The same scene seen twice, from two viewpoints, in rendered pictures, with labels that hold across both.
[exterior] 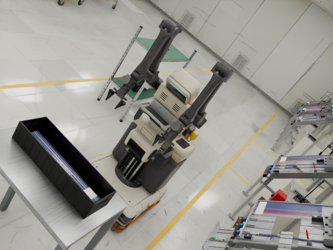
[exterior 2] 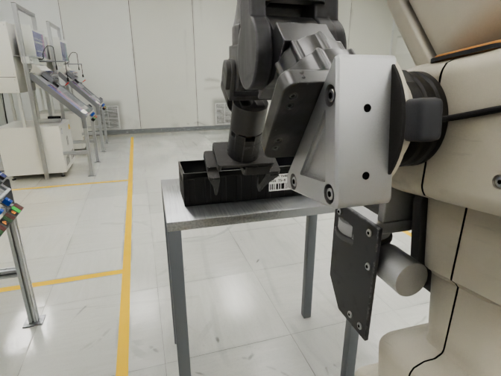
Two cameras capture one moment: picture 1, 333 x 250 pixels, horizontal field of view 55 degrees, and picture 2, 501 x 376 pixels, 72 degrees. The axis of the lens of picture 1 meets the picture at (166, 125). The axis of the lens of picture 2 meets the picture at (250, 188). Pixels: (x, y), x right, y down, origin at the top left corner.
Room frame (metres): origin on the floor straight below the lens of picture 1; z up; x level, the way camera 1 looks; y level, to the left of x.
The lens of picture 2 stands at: (2.30, -0.37, 1.22)
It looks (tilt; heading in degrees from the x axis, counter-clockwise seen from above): 18 degrees down; 148
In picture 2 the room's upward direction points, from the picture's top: straight up
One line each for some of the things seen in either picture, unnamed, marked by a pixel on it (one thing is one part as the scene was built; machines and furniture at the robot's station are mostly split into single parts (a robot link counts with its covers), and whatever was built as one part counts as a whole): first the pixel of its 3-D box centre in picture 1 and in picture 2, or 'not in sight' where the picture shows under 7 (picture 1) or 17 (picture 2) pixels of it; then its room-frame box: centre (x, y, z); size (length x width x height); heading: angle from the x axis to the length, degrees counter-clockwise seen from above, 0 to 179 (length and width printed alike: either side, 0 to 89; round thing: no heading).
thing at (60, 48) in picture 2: not in sight; (57, 89); (-4.18, 0.04, 0.95); 1.36 x 0.82 x 1.90; 76
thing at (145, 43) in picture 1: (148, 74); not in sight; (4.02, 0.59, 0.55); 0.91 x 0.46 x 1.10; 166
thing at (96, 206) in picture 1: (63, 163); (260, 176); (1.29, 0.30, 0.86); 0.57 x 0.17 x 0.11; 74
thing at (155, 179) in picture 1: (152, 148); not in sight; (2.43, -0.02, 0.59); 0.55 x 0.34 x 0.83; 74
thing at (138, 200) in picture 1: (122, 184); not in sight; (2.34, 0.00, 0.16); 0.67 x 0.64 x 0.25; 164
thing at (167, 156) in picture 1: (147, 153); not in sight; (2.17, -0.01, 0.68); 0.28 x 0.27 x 0.25; 74
